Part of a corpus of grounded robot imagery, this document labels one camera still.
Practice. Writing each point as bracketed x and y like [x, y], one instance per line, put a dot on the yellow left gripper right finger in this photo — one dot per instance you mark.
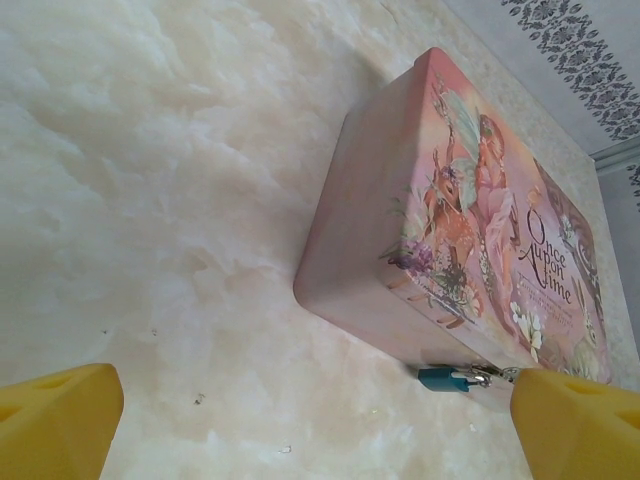
[575, 430]

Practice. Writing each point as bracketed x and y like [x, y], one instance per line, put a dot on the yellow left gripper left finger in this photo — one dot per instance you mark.
[47, 425]

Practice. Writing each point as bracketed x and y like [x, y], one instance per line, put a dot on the teal padlock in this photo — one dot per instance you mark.
[440, 382]

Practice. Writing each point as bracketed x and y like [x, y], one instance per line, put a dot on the aluminium frame post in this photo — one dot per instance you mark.
[617, 157]

